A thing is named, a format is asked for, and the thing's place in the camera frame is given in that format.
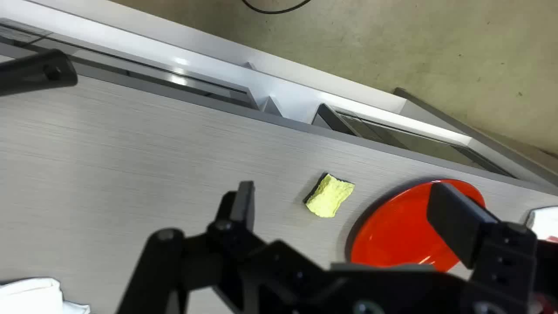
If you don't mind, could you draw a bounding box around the yellow sponge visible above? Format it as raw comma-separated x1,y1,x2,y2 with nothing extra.
304,173,356,218

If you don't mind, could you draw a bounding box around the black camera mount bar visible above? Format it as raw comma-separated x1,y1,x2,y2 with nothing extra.
0,49,79,96

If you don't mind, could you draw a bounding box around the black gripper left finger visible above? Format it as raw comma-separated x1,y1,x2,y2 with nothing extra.
215,181,255,232

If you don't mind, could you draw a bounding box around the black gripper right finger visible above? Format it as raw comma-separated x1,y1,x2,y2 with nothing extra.
428,181,497,269

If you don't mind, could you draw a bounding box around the black floor cable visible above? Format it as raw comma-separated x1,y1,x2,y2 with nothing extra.
241,0,313,16

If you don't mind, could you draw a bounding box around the white red-striped towel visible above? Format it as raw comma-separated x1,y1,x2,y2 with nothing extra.
0,277,91,314

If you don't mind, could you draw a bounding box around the large red plate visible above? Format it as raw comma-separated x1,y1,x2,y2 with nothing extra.
346,178,459,272

